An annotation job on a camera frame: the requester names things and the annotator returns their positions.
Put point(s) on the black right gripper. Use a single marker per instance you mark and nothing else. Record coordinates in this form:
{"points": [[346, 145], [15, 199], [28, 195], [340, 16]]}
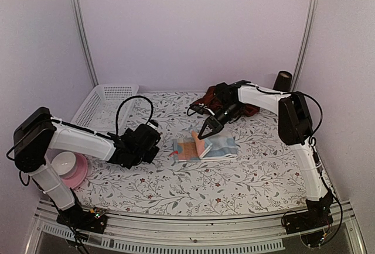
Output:
{"points": [[211, 124]]}

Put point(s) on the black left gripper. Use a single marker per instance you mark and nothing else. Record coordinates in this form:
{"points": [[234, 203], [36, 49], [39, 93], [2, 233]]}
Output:
{"points": [[152, 154]]}

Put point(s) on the blue orange patterned towel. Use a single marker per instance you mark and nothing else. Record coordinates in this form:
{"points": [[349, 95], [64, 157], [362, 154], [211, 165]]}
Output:
{"points": [[215, 148]]}

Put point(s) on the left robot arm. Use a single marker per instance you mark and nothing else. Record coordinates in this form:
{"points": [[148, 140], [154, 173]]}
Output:
{"points": [[41, 132]]}

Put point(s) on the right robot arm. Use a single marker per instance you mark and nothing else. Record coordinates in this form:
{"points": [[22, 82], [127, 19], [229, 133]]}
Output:
{"points": [[295, 129]]}

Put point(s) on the dark red towel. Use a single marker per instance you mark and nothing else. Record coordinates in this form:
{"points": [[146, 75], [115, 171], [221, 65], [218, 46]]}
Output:
{"points": [[214, 103]]}

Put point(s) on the white plastic basket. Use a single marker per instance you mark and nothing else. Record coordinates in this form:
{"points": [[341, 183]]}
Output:
{"points": [[98, 111]]}

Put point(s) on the pink plate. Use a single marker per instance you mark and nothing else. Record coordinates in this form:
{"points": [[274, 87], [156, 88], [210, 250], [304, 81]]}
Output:
{"points": [[79, 175]]}

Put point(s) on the white bowl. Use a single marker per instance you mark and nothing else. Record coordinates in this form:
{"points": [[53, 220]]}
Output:
{"points": [[65, 164]]}

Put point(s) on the floral tablecloth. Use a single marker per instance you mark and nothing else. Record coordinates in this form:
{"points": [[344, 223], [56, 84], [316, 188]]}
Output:
{"points": [[264, 177]]}

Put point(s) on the black cylinder cup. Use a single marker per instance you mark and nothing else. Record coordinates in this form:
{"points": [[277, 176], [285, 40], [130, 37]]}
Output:
{"points": [[283, 81]]}

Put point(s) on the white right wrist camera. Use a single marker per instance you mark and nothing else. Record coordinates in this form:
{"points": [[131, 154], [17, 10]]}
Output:
{"points": [[199, 109]]}

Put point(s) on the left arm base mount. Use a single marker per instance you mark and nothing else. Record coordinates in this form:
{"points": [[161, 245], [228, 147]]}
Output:
{"points": [[77, 218]]}

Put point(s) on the front aluminium rail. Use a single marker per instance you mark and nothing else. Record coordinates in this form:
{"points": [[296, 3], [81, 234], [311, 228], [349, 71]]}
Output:
{"points": [[131, 232]]}

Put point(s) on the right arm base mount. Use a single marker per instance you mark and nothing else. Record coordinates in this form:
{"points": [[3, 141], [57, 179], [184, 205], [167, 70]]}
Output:
{"points": [[317, 215]]}

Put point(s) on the right aluminium frame post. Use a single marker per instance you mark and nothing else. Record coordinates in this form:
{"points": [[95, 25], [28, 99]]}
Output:
{"points": [[311, 12]]}

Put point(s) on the aluminium frame post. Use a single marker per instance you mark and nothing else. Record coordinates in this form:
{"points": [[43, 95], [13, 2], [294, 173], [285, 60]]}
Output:
{"points": [[78, 15], [311, 12]]}

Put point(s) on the left aluminium frame post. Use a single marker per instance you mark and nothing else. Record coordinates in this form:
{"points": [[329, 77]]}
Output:
{"points": [[78, 15]]}

